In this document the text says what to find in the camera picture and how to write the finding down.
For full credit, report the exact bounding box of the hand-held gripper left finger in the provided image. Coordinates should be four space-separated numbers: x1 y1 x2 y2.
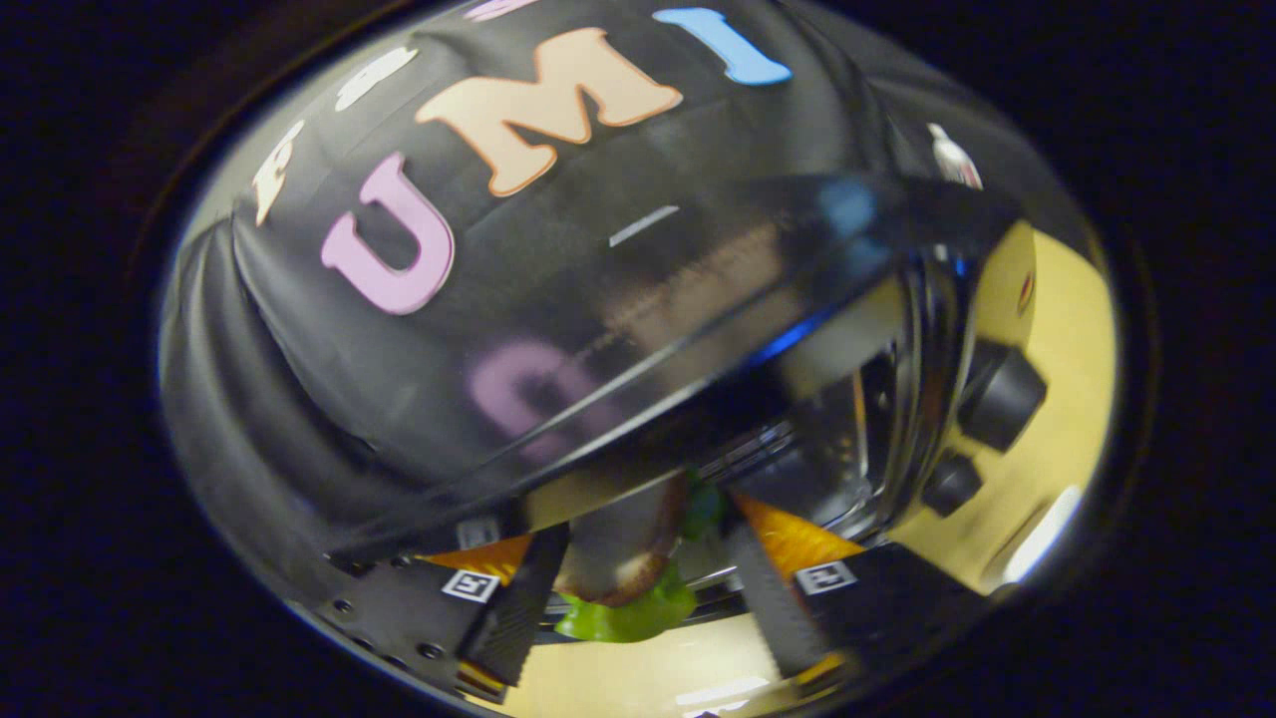
314 519 571 699

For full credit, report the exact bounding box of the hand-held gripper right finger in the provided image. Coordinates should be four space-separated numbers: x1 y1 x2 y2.
726 494 988 689

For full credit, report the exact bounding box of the white bread lettuce sandwich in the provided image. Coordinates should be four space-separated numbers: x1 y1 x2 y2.
551 469 729 644

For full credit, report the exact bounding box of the black toaster oven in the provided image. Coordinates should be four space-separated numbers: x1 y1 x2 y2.
329 175 1048 619

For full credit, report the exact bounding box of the black backdrop cloth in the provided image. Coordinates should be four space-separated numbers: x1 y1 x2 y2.
159 0 998 599

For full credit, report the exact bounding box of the pink white spray bottle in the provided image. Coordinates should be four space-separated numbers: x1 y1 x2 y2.
927 123 984 190

